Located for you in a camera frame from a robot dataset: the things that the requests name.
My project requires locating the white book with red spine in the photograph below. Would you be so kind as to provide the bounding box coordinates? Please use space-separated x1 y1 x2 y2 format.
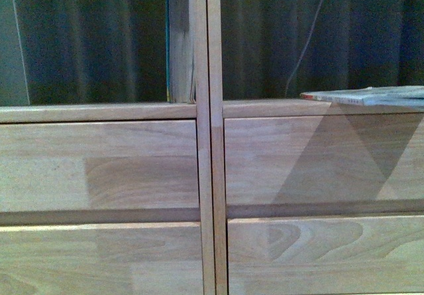
300 86 423 107

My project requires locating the right wooden shelf cabinet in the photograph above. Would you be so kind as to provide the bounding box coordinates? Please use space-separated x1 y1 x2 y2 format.
208 0 423 294

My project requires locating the dark pleated curtain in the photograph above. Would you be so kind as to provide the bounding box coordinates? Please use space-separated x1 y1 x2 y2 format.
1 0 423 106

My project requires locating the upper right wooden drawer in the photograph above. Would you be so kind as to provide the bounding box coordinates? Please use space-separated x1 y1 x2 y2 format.
225 113 423 206

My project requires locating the lower right wooden drawer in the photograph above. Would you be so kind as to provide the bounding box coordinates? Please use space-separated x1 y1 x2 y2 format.
227 215 423 294

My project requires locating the white vertical pole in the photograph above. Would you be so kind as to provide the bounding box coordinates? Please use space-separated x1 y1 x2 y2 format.
12 0 31 106

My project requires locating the left wooden shelf cabinet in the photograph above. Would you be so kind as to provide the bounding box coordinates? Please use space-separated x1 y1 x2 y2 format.
1 0 216 294

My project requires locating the wooden shelf cabinet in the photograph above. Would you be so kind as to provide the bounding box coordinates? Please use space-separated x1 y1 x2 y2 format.
208 0 423 294
1 0 216 294

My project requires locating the wooden drawer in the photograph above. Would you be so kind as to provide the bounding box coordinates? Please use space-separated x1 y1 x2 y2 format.
227 215 423 294
1 120 199 212
225 113 423 206
1 222 204 294

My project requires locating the lower left wooden drawer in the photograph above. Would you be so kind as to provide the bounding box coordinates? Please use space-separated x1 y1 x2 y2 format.
1 222 204 294

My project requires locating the thin white hanging cable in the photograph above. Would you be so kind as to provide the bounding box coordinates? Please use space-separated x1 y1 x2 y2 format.
284 0 333 98

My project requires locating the upper left wooden drawer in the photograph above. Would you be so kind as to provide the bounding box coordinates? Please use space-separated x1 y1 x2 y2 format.
1 120 199 212

